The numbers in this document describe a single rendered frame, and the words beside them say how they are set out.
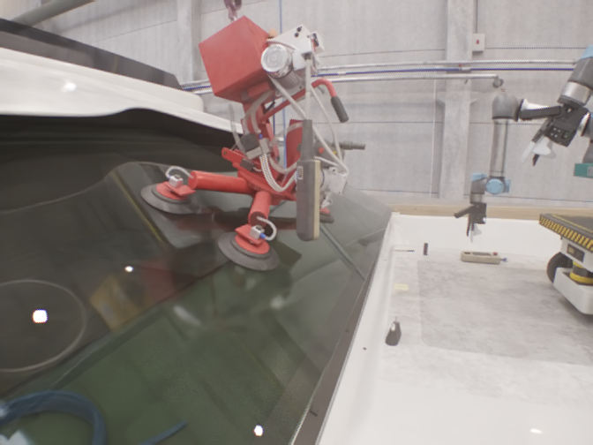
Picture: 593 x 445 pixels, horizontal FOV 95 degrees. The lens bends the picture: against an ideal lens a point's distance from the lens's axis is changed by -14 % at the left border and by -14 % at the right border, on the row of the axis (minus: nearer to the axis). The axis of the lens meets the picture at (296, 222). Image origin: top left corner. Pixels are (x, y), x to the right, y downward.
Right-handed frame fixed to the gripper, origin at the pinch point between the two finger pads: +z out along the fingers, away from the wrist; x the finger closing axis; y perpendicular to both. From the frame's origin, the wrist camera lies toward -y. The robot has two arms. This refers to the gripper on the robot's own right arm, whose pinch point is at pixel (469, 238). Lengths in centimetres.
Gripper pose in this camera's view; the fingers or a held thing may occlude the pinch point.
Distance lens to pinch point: 190.9
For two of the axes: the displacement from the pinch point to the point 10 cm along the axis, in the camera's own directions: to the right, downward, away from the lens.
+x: 3.3, -2.0, 9.2
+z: 0.0, 9.8, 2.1
